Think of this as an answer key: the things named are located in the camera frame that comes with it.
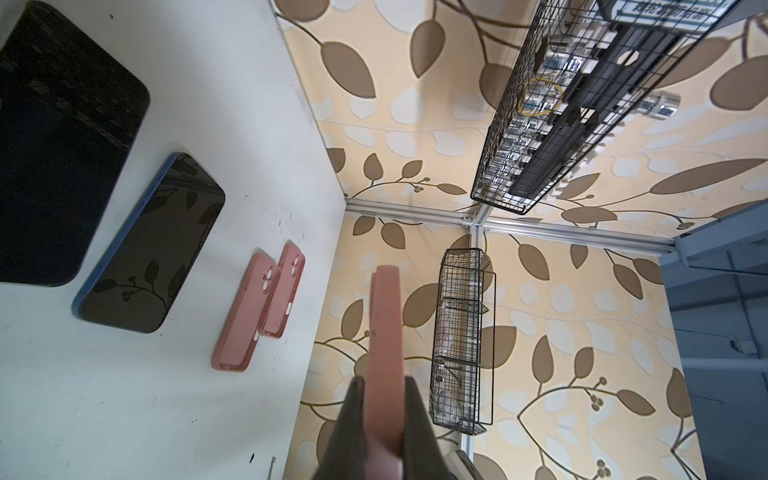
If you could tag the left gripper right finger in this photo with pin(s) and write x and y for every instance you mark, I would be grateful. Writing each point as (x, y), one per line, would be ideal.
(421, 456)

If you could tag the black wire basket right wall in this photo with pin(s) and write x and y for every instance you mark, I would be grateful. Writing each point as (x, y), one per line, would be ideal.
(454, 399)

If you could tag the pink phone case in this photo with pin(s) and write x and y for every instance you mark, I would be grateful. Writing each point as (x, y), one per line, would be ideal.
(241, 331)
(291, 264)

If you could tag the blue phone black screen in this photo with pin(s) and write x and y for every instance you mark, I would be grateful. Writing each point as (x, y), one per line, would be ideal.
(135, 283)

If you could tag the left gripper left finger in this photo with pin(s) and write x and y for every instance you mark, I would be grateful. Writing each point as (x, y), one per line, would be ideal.
(346, 451)

